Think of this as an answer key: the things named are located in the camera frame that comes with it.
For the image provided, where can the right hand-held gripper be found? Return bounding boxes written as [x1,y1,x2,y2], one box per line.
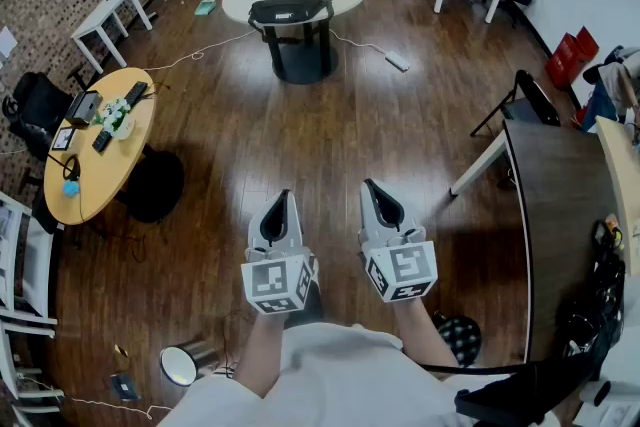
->
[358,178,439,304]

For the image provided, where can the person's right forearm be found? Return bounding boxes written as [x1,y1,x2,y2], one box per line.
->
[392,298,460,370]

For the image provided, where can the black dotted round stool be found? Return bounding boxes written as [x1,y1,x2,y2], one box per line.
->
[431,311,483,367]

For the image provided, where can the black shoulder bag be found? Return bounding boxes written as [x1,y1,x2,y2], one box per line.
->
[453,348,612,427]

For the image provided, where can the person's left trouser leg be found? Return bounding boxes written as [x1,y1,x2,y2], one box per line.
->
[283,283,325,330]

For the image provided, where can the bundle of black cables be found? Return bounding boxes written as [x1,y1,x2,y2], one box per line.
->
[558,218,627,357]

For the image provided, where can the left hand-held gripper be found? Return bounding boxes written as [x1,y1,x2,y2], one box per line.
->
[240,189,320,315]

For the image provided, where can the black keyboard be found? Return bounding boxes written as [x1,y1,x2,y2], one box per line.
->
[124,81,150,108]

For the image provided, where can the person's left forearm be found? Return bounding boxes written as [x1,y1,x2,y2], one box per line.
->
[233,309,301,400]

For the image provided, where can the white power strip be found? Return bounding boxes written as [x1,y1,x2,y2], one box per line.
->
[384,50,411,73]

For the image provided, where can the black Puma bag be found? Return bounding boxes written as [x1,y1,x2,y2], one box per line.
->
[247,0,335,43]

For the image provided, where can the black box device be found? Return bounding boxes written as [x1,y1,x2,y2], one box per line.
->
[64,90,104,126]

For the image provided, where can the black folding chair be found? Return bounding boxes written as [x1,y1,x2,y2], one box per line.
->
[469,69,562,138]

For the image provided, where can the black body cable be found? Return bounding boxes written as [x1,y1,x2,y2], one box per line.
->
[418,361,532,375]

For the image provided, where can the black remote control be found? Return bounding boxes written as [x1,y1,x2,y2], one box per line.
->
[91,129,114,153]

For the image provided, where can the round wooden table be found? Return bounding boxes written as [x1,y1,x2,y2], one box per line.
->
[43,67,185,226]

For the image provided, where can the dark curved desk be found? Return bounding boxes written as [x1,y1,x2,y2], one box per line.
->
[449,118,622,365]

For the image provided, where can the white flower bouquet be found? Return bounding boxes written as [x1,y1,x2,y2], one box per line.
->
[91,96,137,141]

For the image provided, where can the small picture frame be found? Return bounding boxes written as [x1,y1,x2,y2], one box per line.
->
[51,126,78,152]

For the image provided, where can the person's white shirt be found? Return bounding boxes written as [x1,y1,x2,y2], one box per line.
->
[157,322,561,427]

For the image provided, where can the white floor cable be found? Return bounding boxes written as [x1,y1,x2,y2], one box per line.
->
[143,29,257,72]

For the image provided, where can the white shelf unit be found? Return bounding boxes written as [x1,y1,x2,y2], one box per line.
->
[0,191,65,417]

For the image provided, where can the red box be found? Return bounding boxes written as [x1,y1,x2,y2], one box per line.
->
[544,25,600,90]

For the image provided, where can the small white table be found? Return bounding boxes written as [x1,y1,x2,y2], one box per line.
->
[70,0,154,75]

